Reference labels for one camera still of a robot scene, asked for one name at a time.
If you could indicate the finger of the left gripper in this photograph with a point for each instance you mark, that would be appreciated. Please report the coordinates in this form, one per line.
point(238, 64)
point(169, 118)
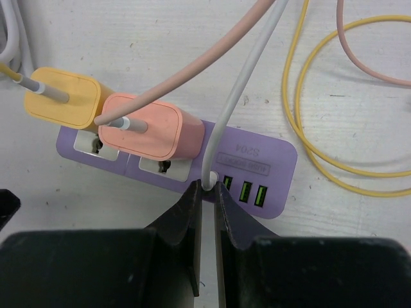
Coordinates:
point(9, 205)

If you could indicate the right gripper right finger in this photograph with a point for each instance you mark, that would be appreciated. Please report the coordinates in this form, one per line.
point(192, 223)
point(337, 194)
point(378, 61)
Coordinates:
point(258, 268)

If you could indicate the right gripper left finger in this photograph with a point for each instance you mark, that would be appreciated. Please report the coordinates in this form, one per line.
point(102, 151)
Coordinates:
point(155, 266)

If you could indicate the yellow charger plug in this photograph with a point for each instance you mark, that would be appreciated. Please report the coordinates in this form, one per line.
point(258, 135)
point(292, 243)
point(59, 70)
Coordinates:
point(65, 98)

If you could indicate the pink charger plug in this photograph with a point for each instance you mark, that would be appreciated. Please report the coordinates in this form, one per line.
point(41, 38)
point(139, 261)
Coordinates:
point(172, 133)

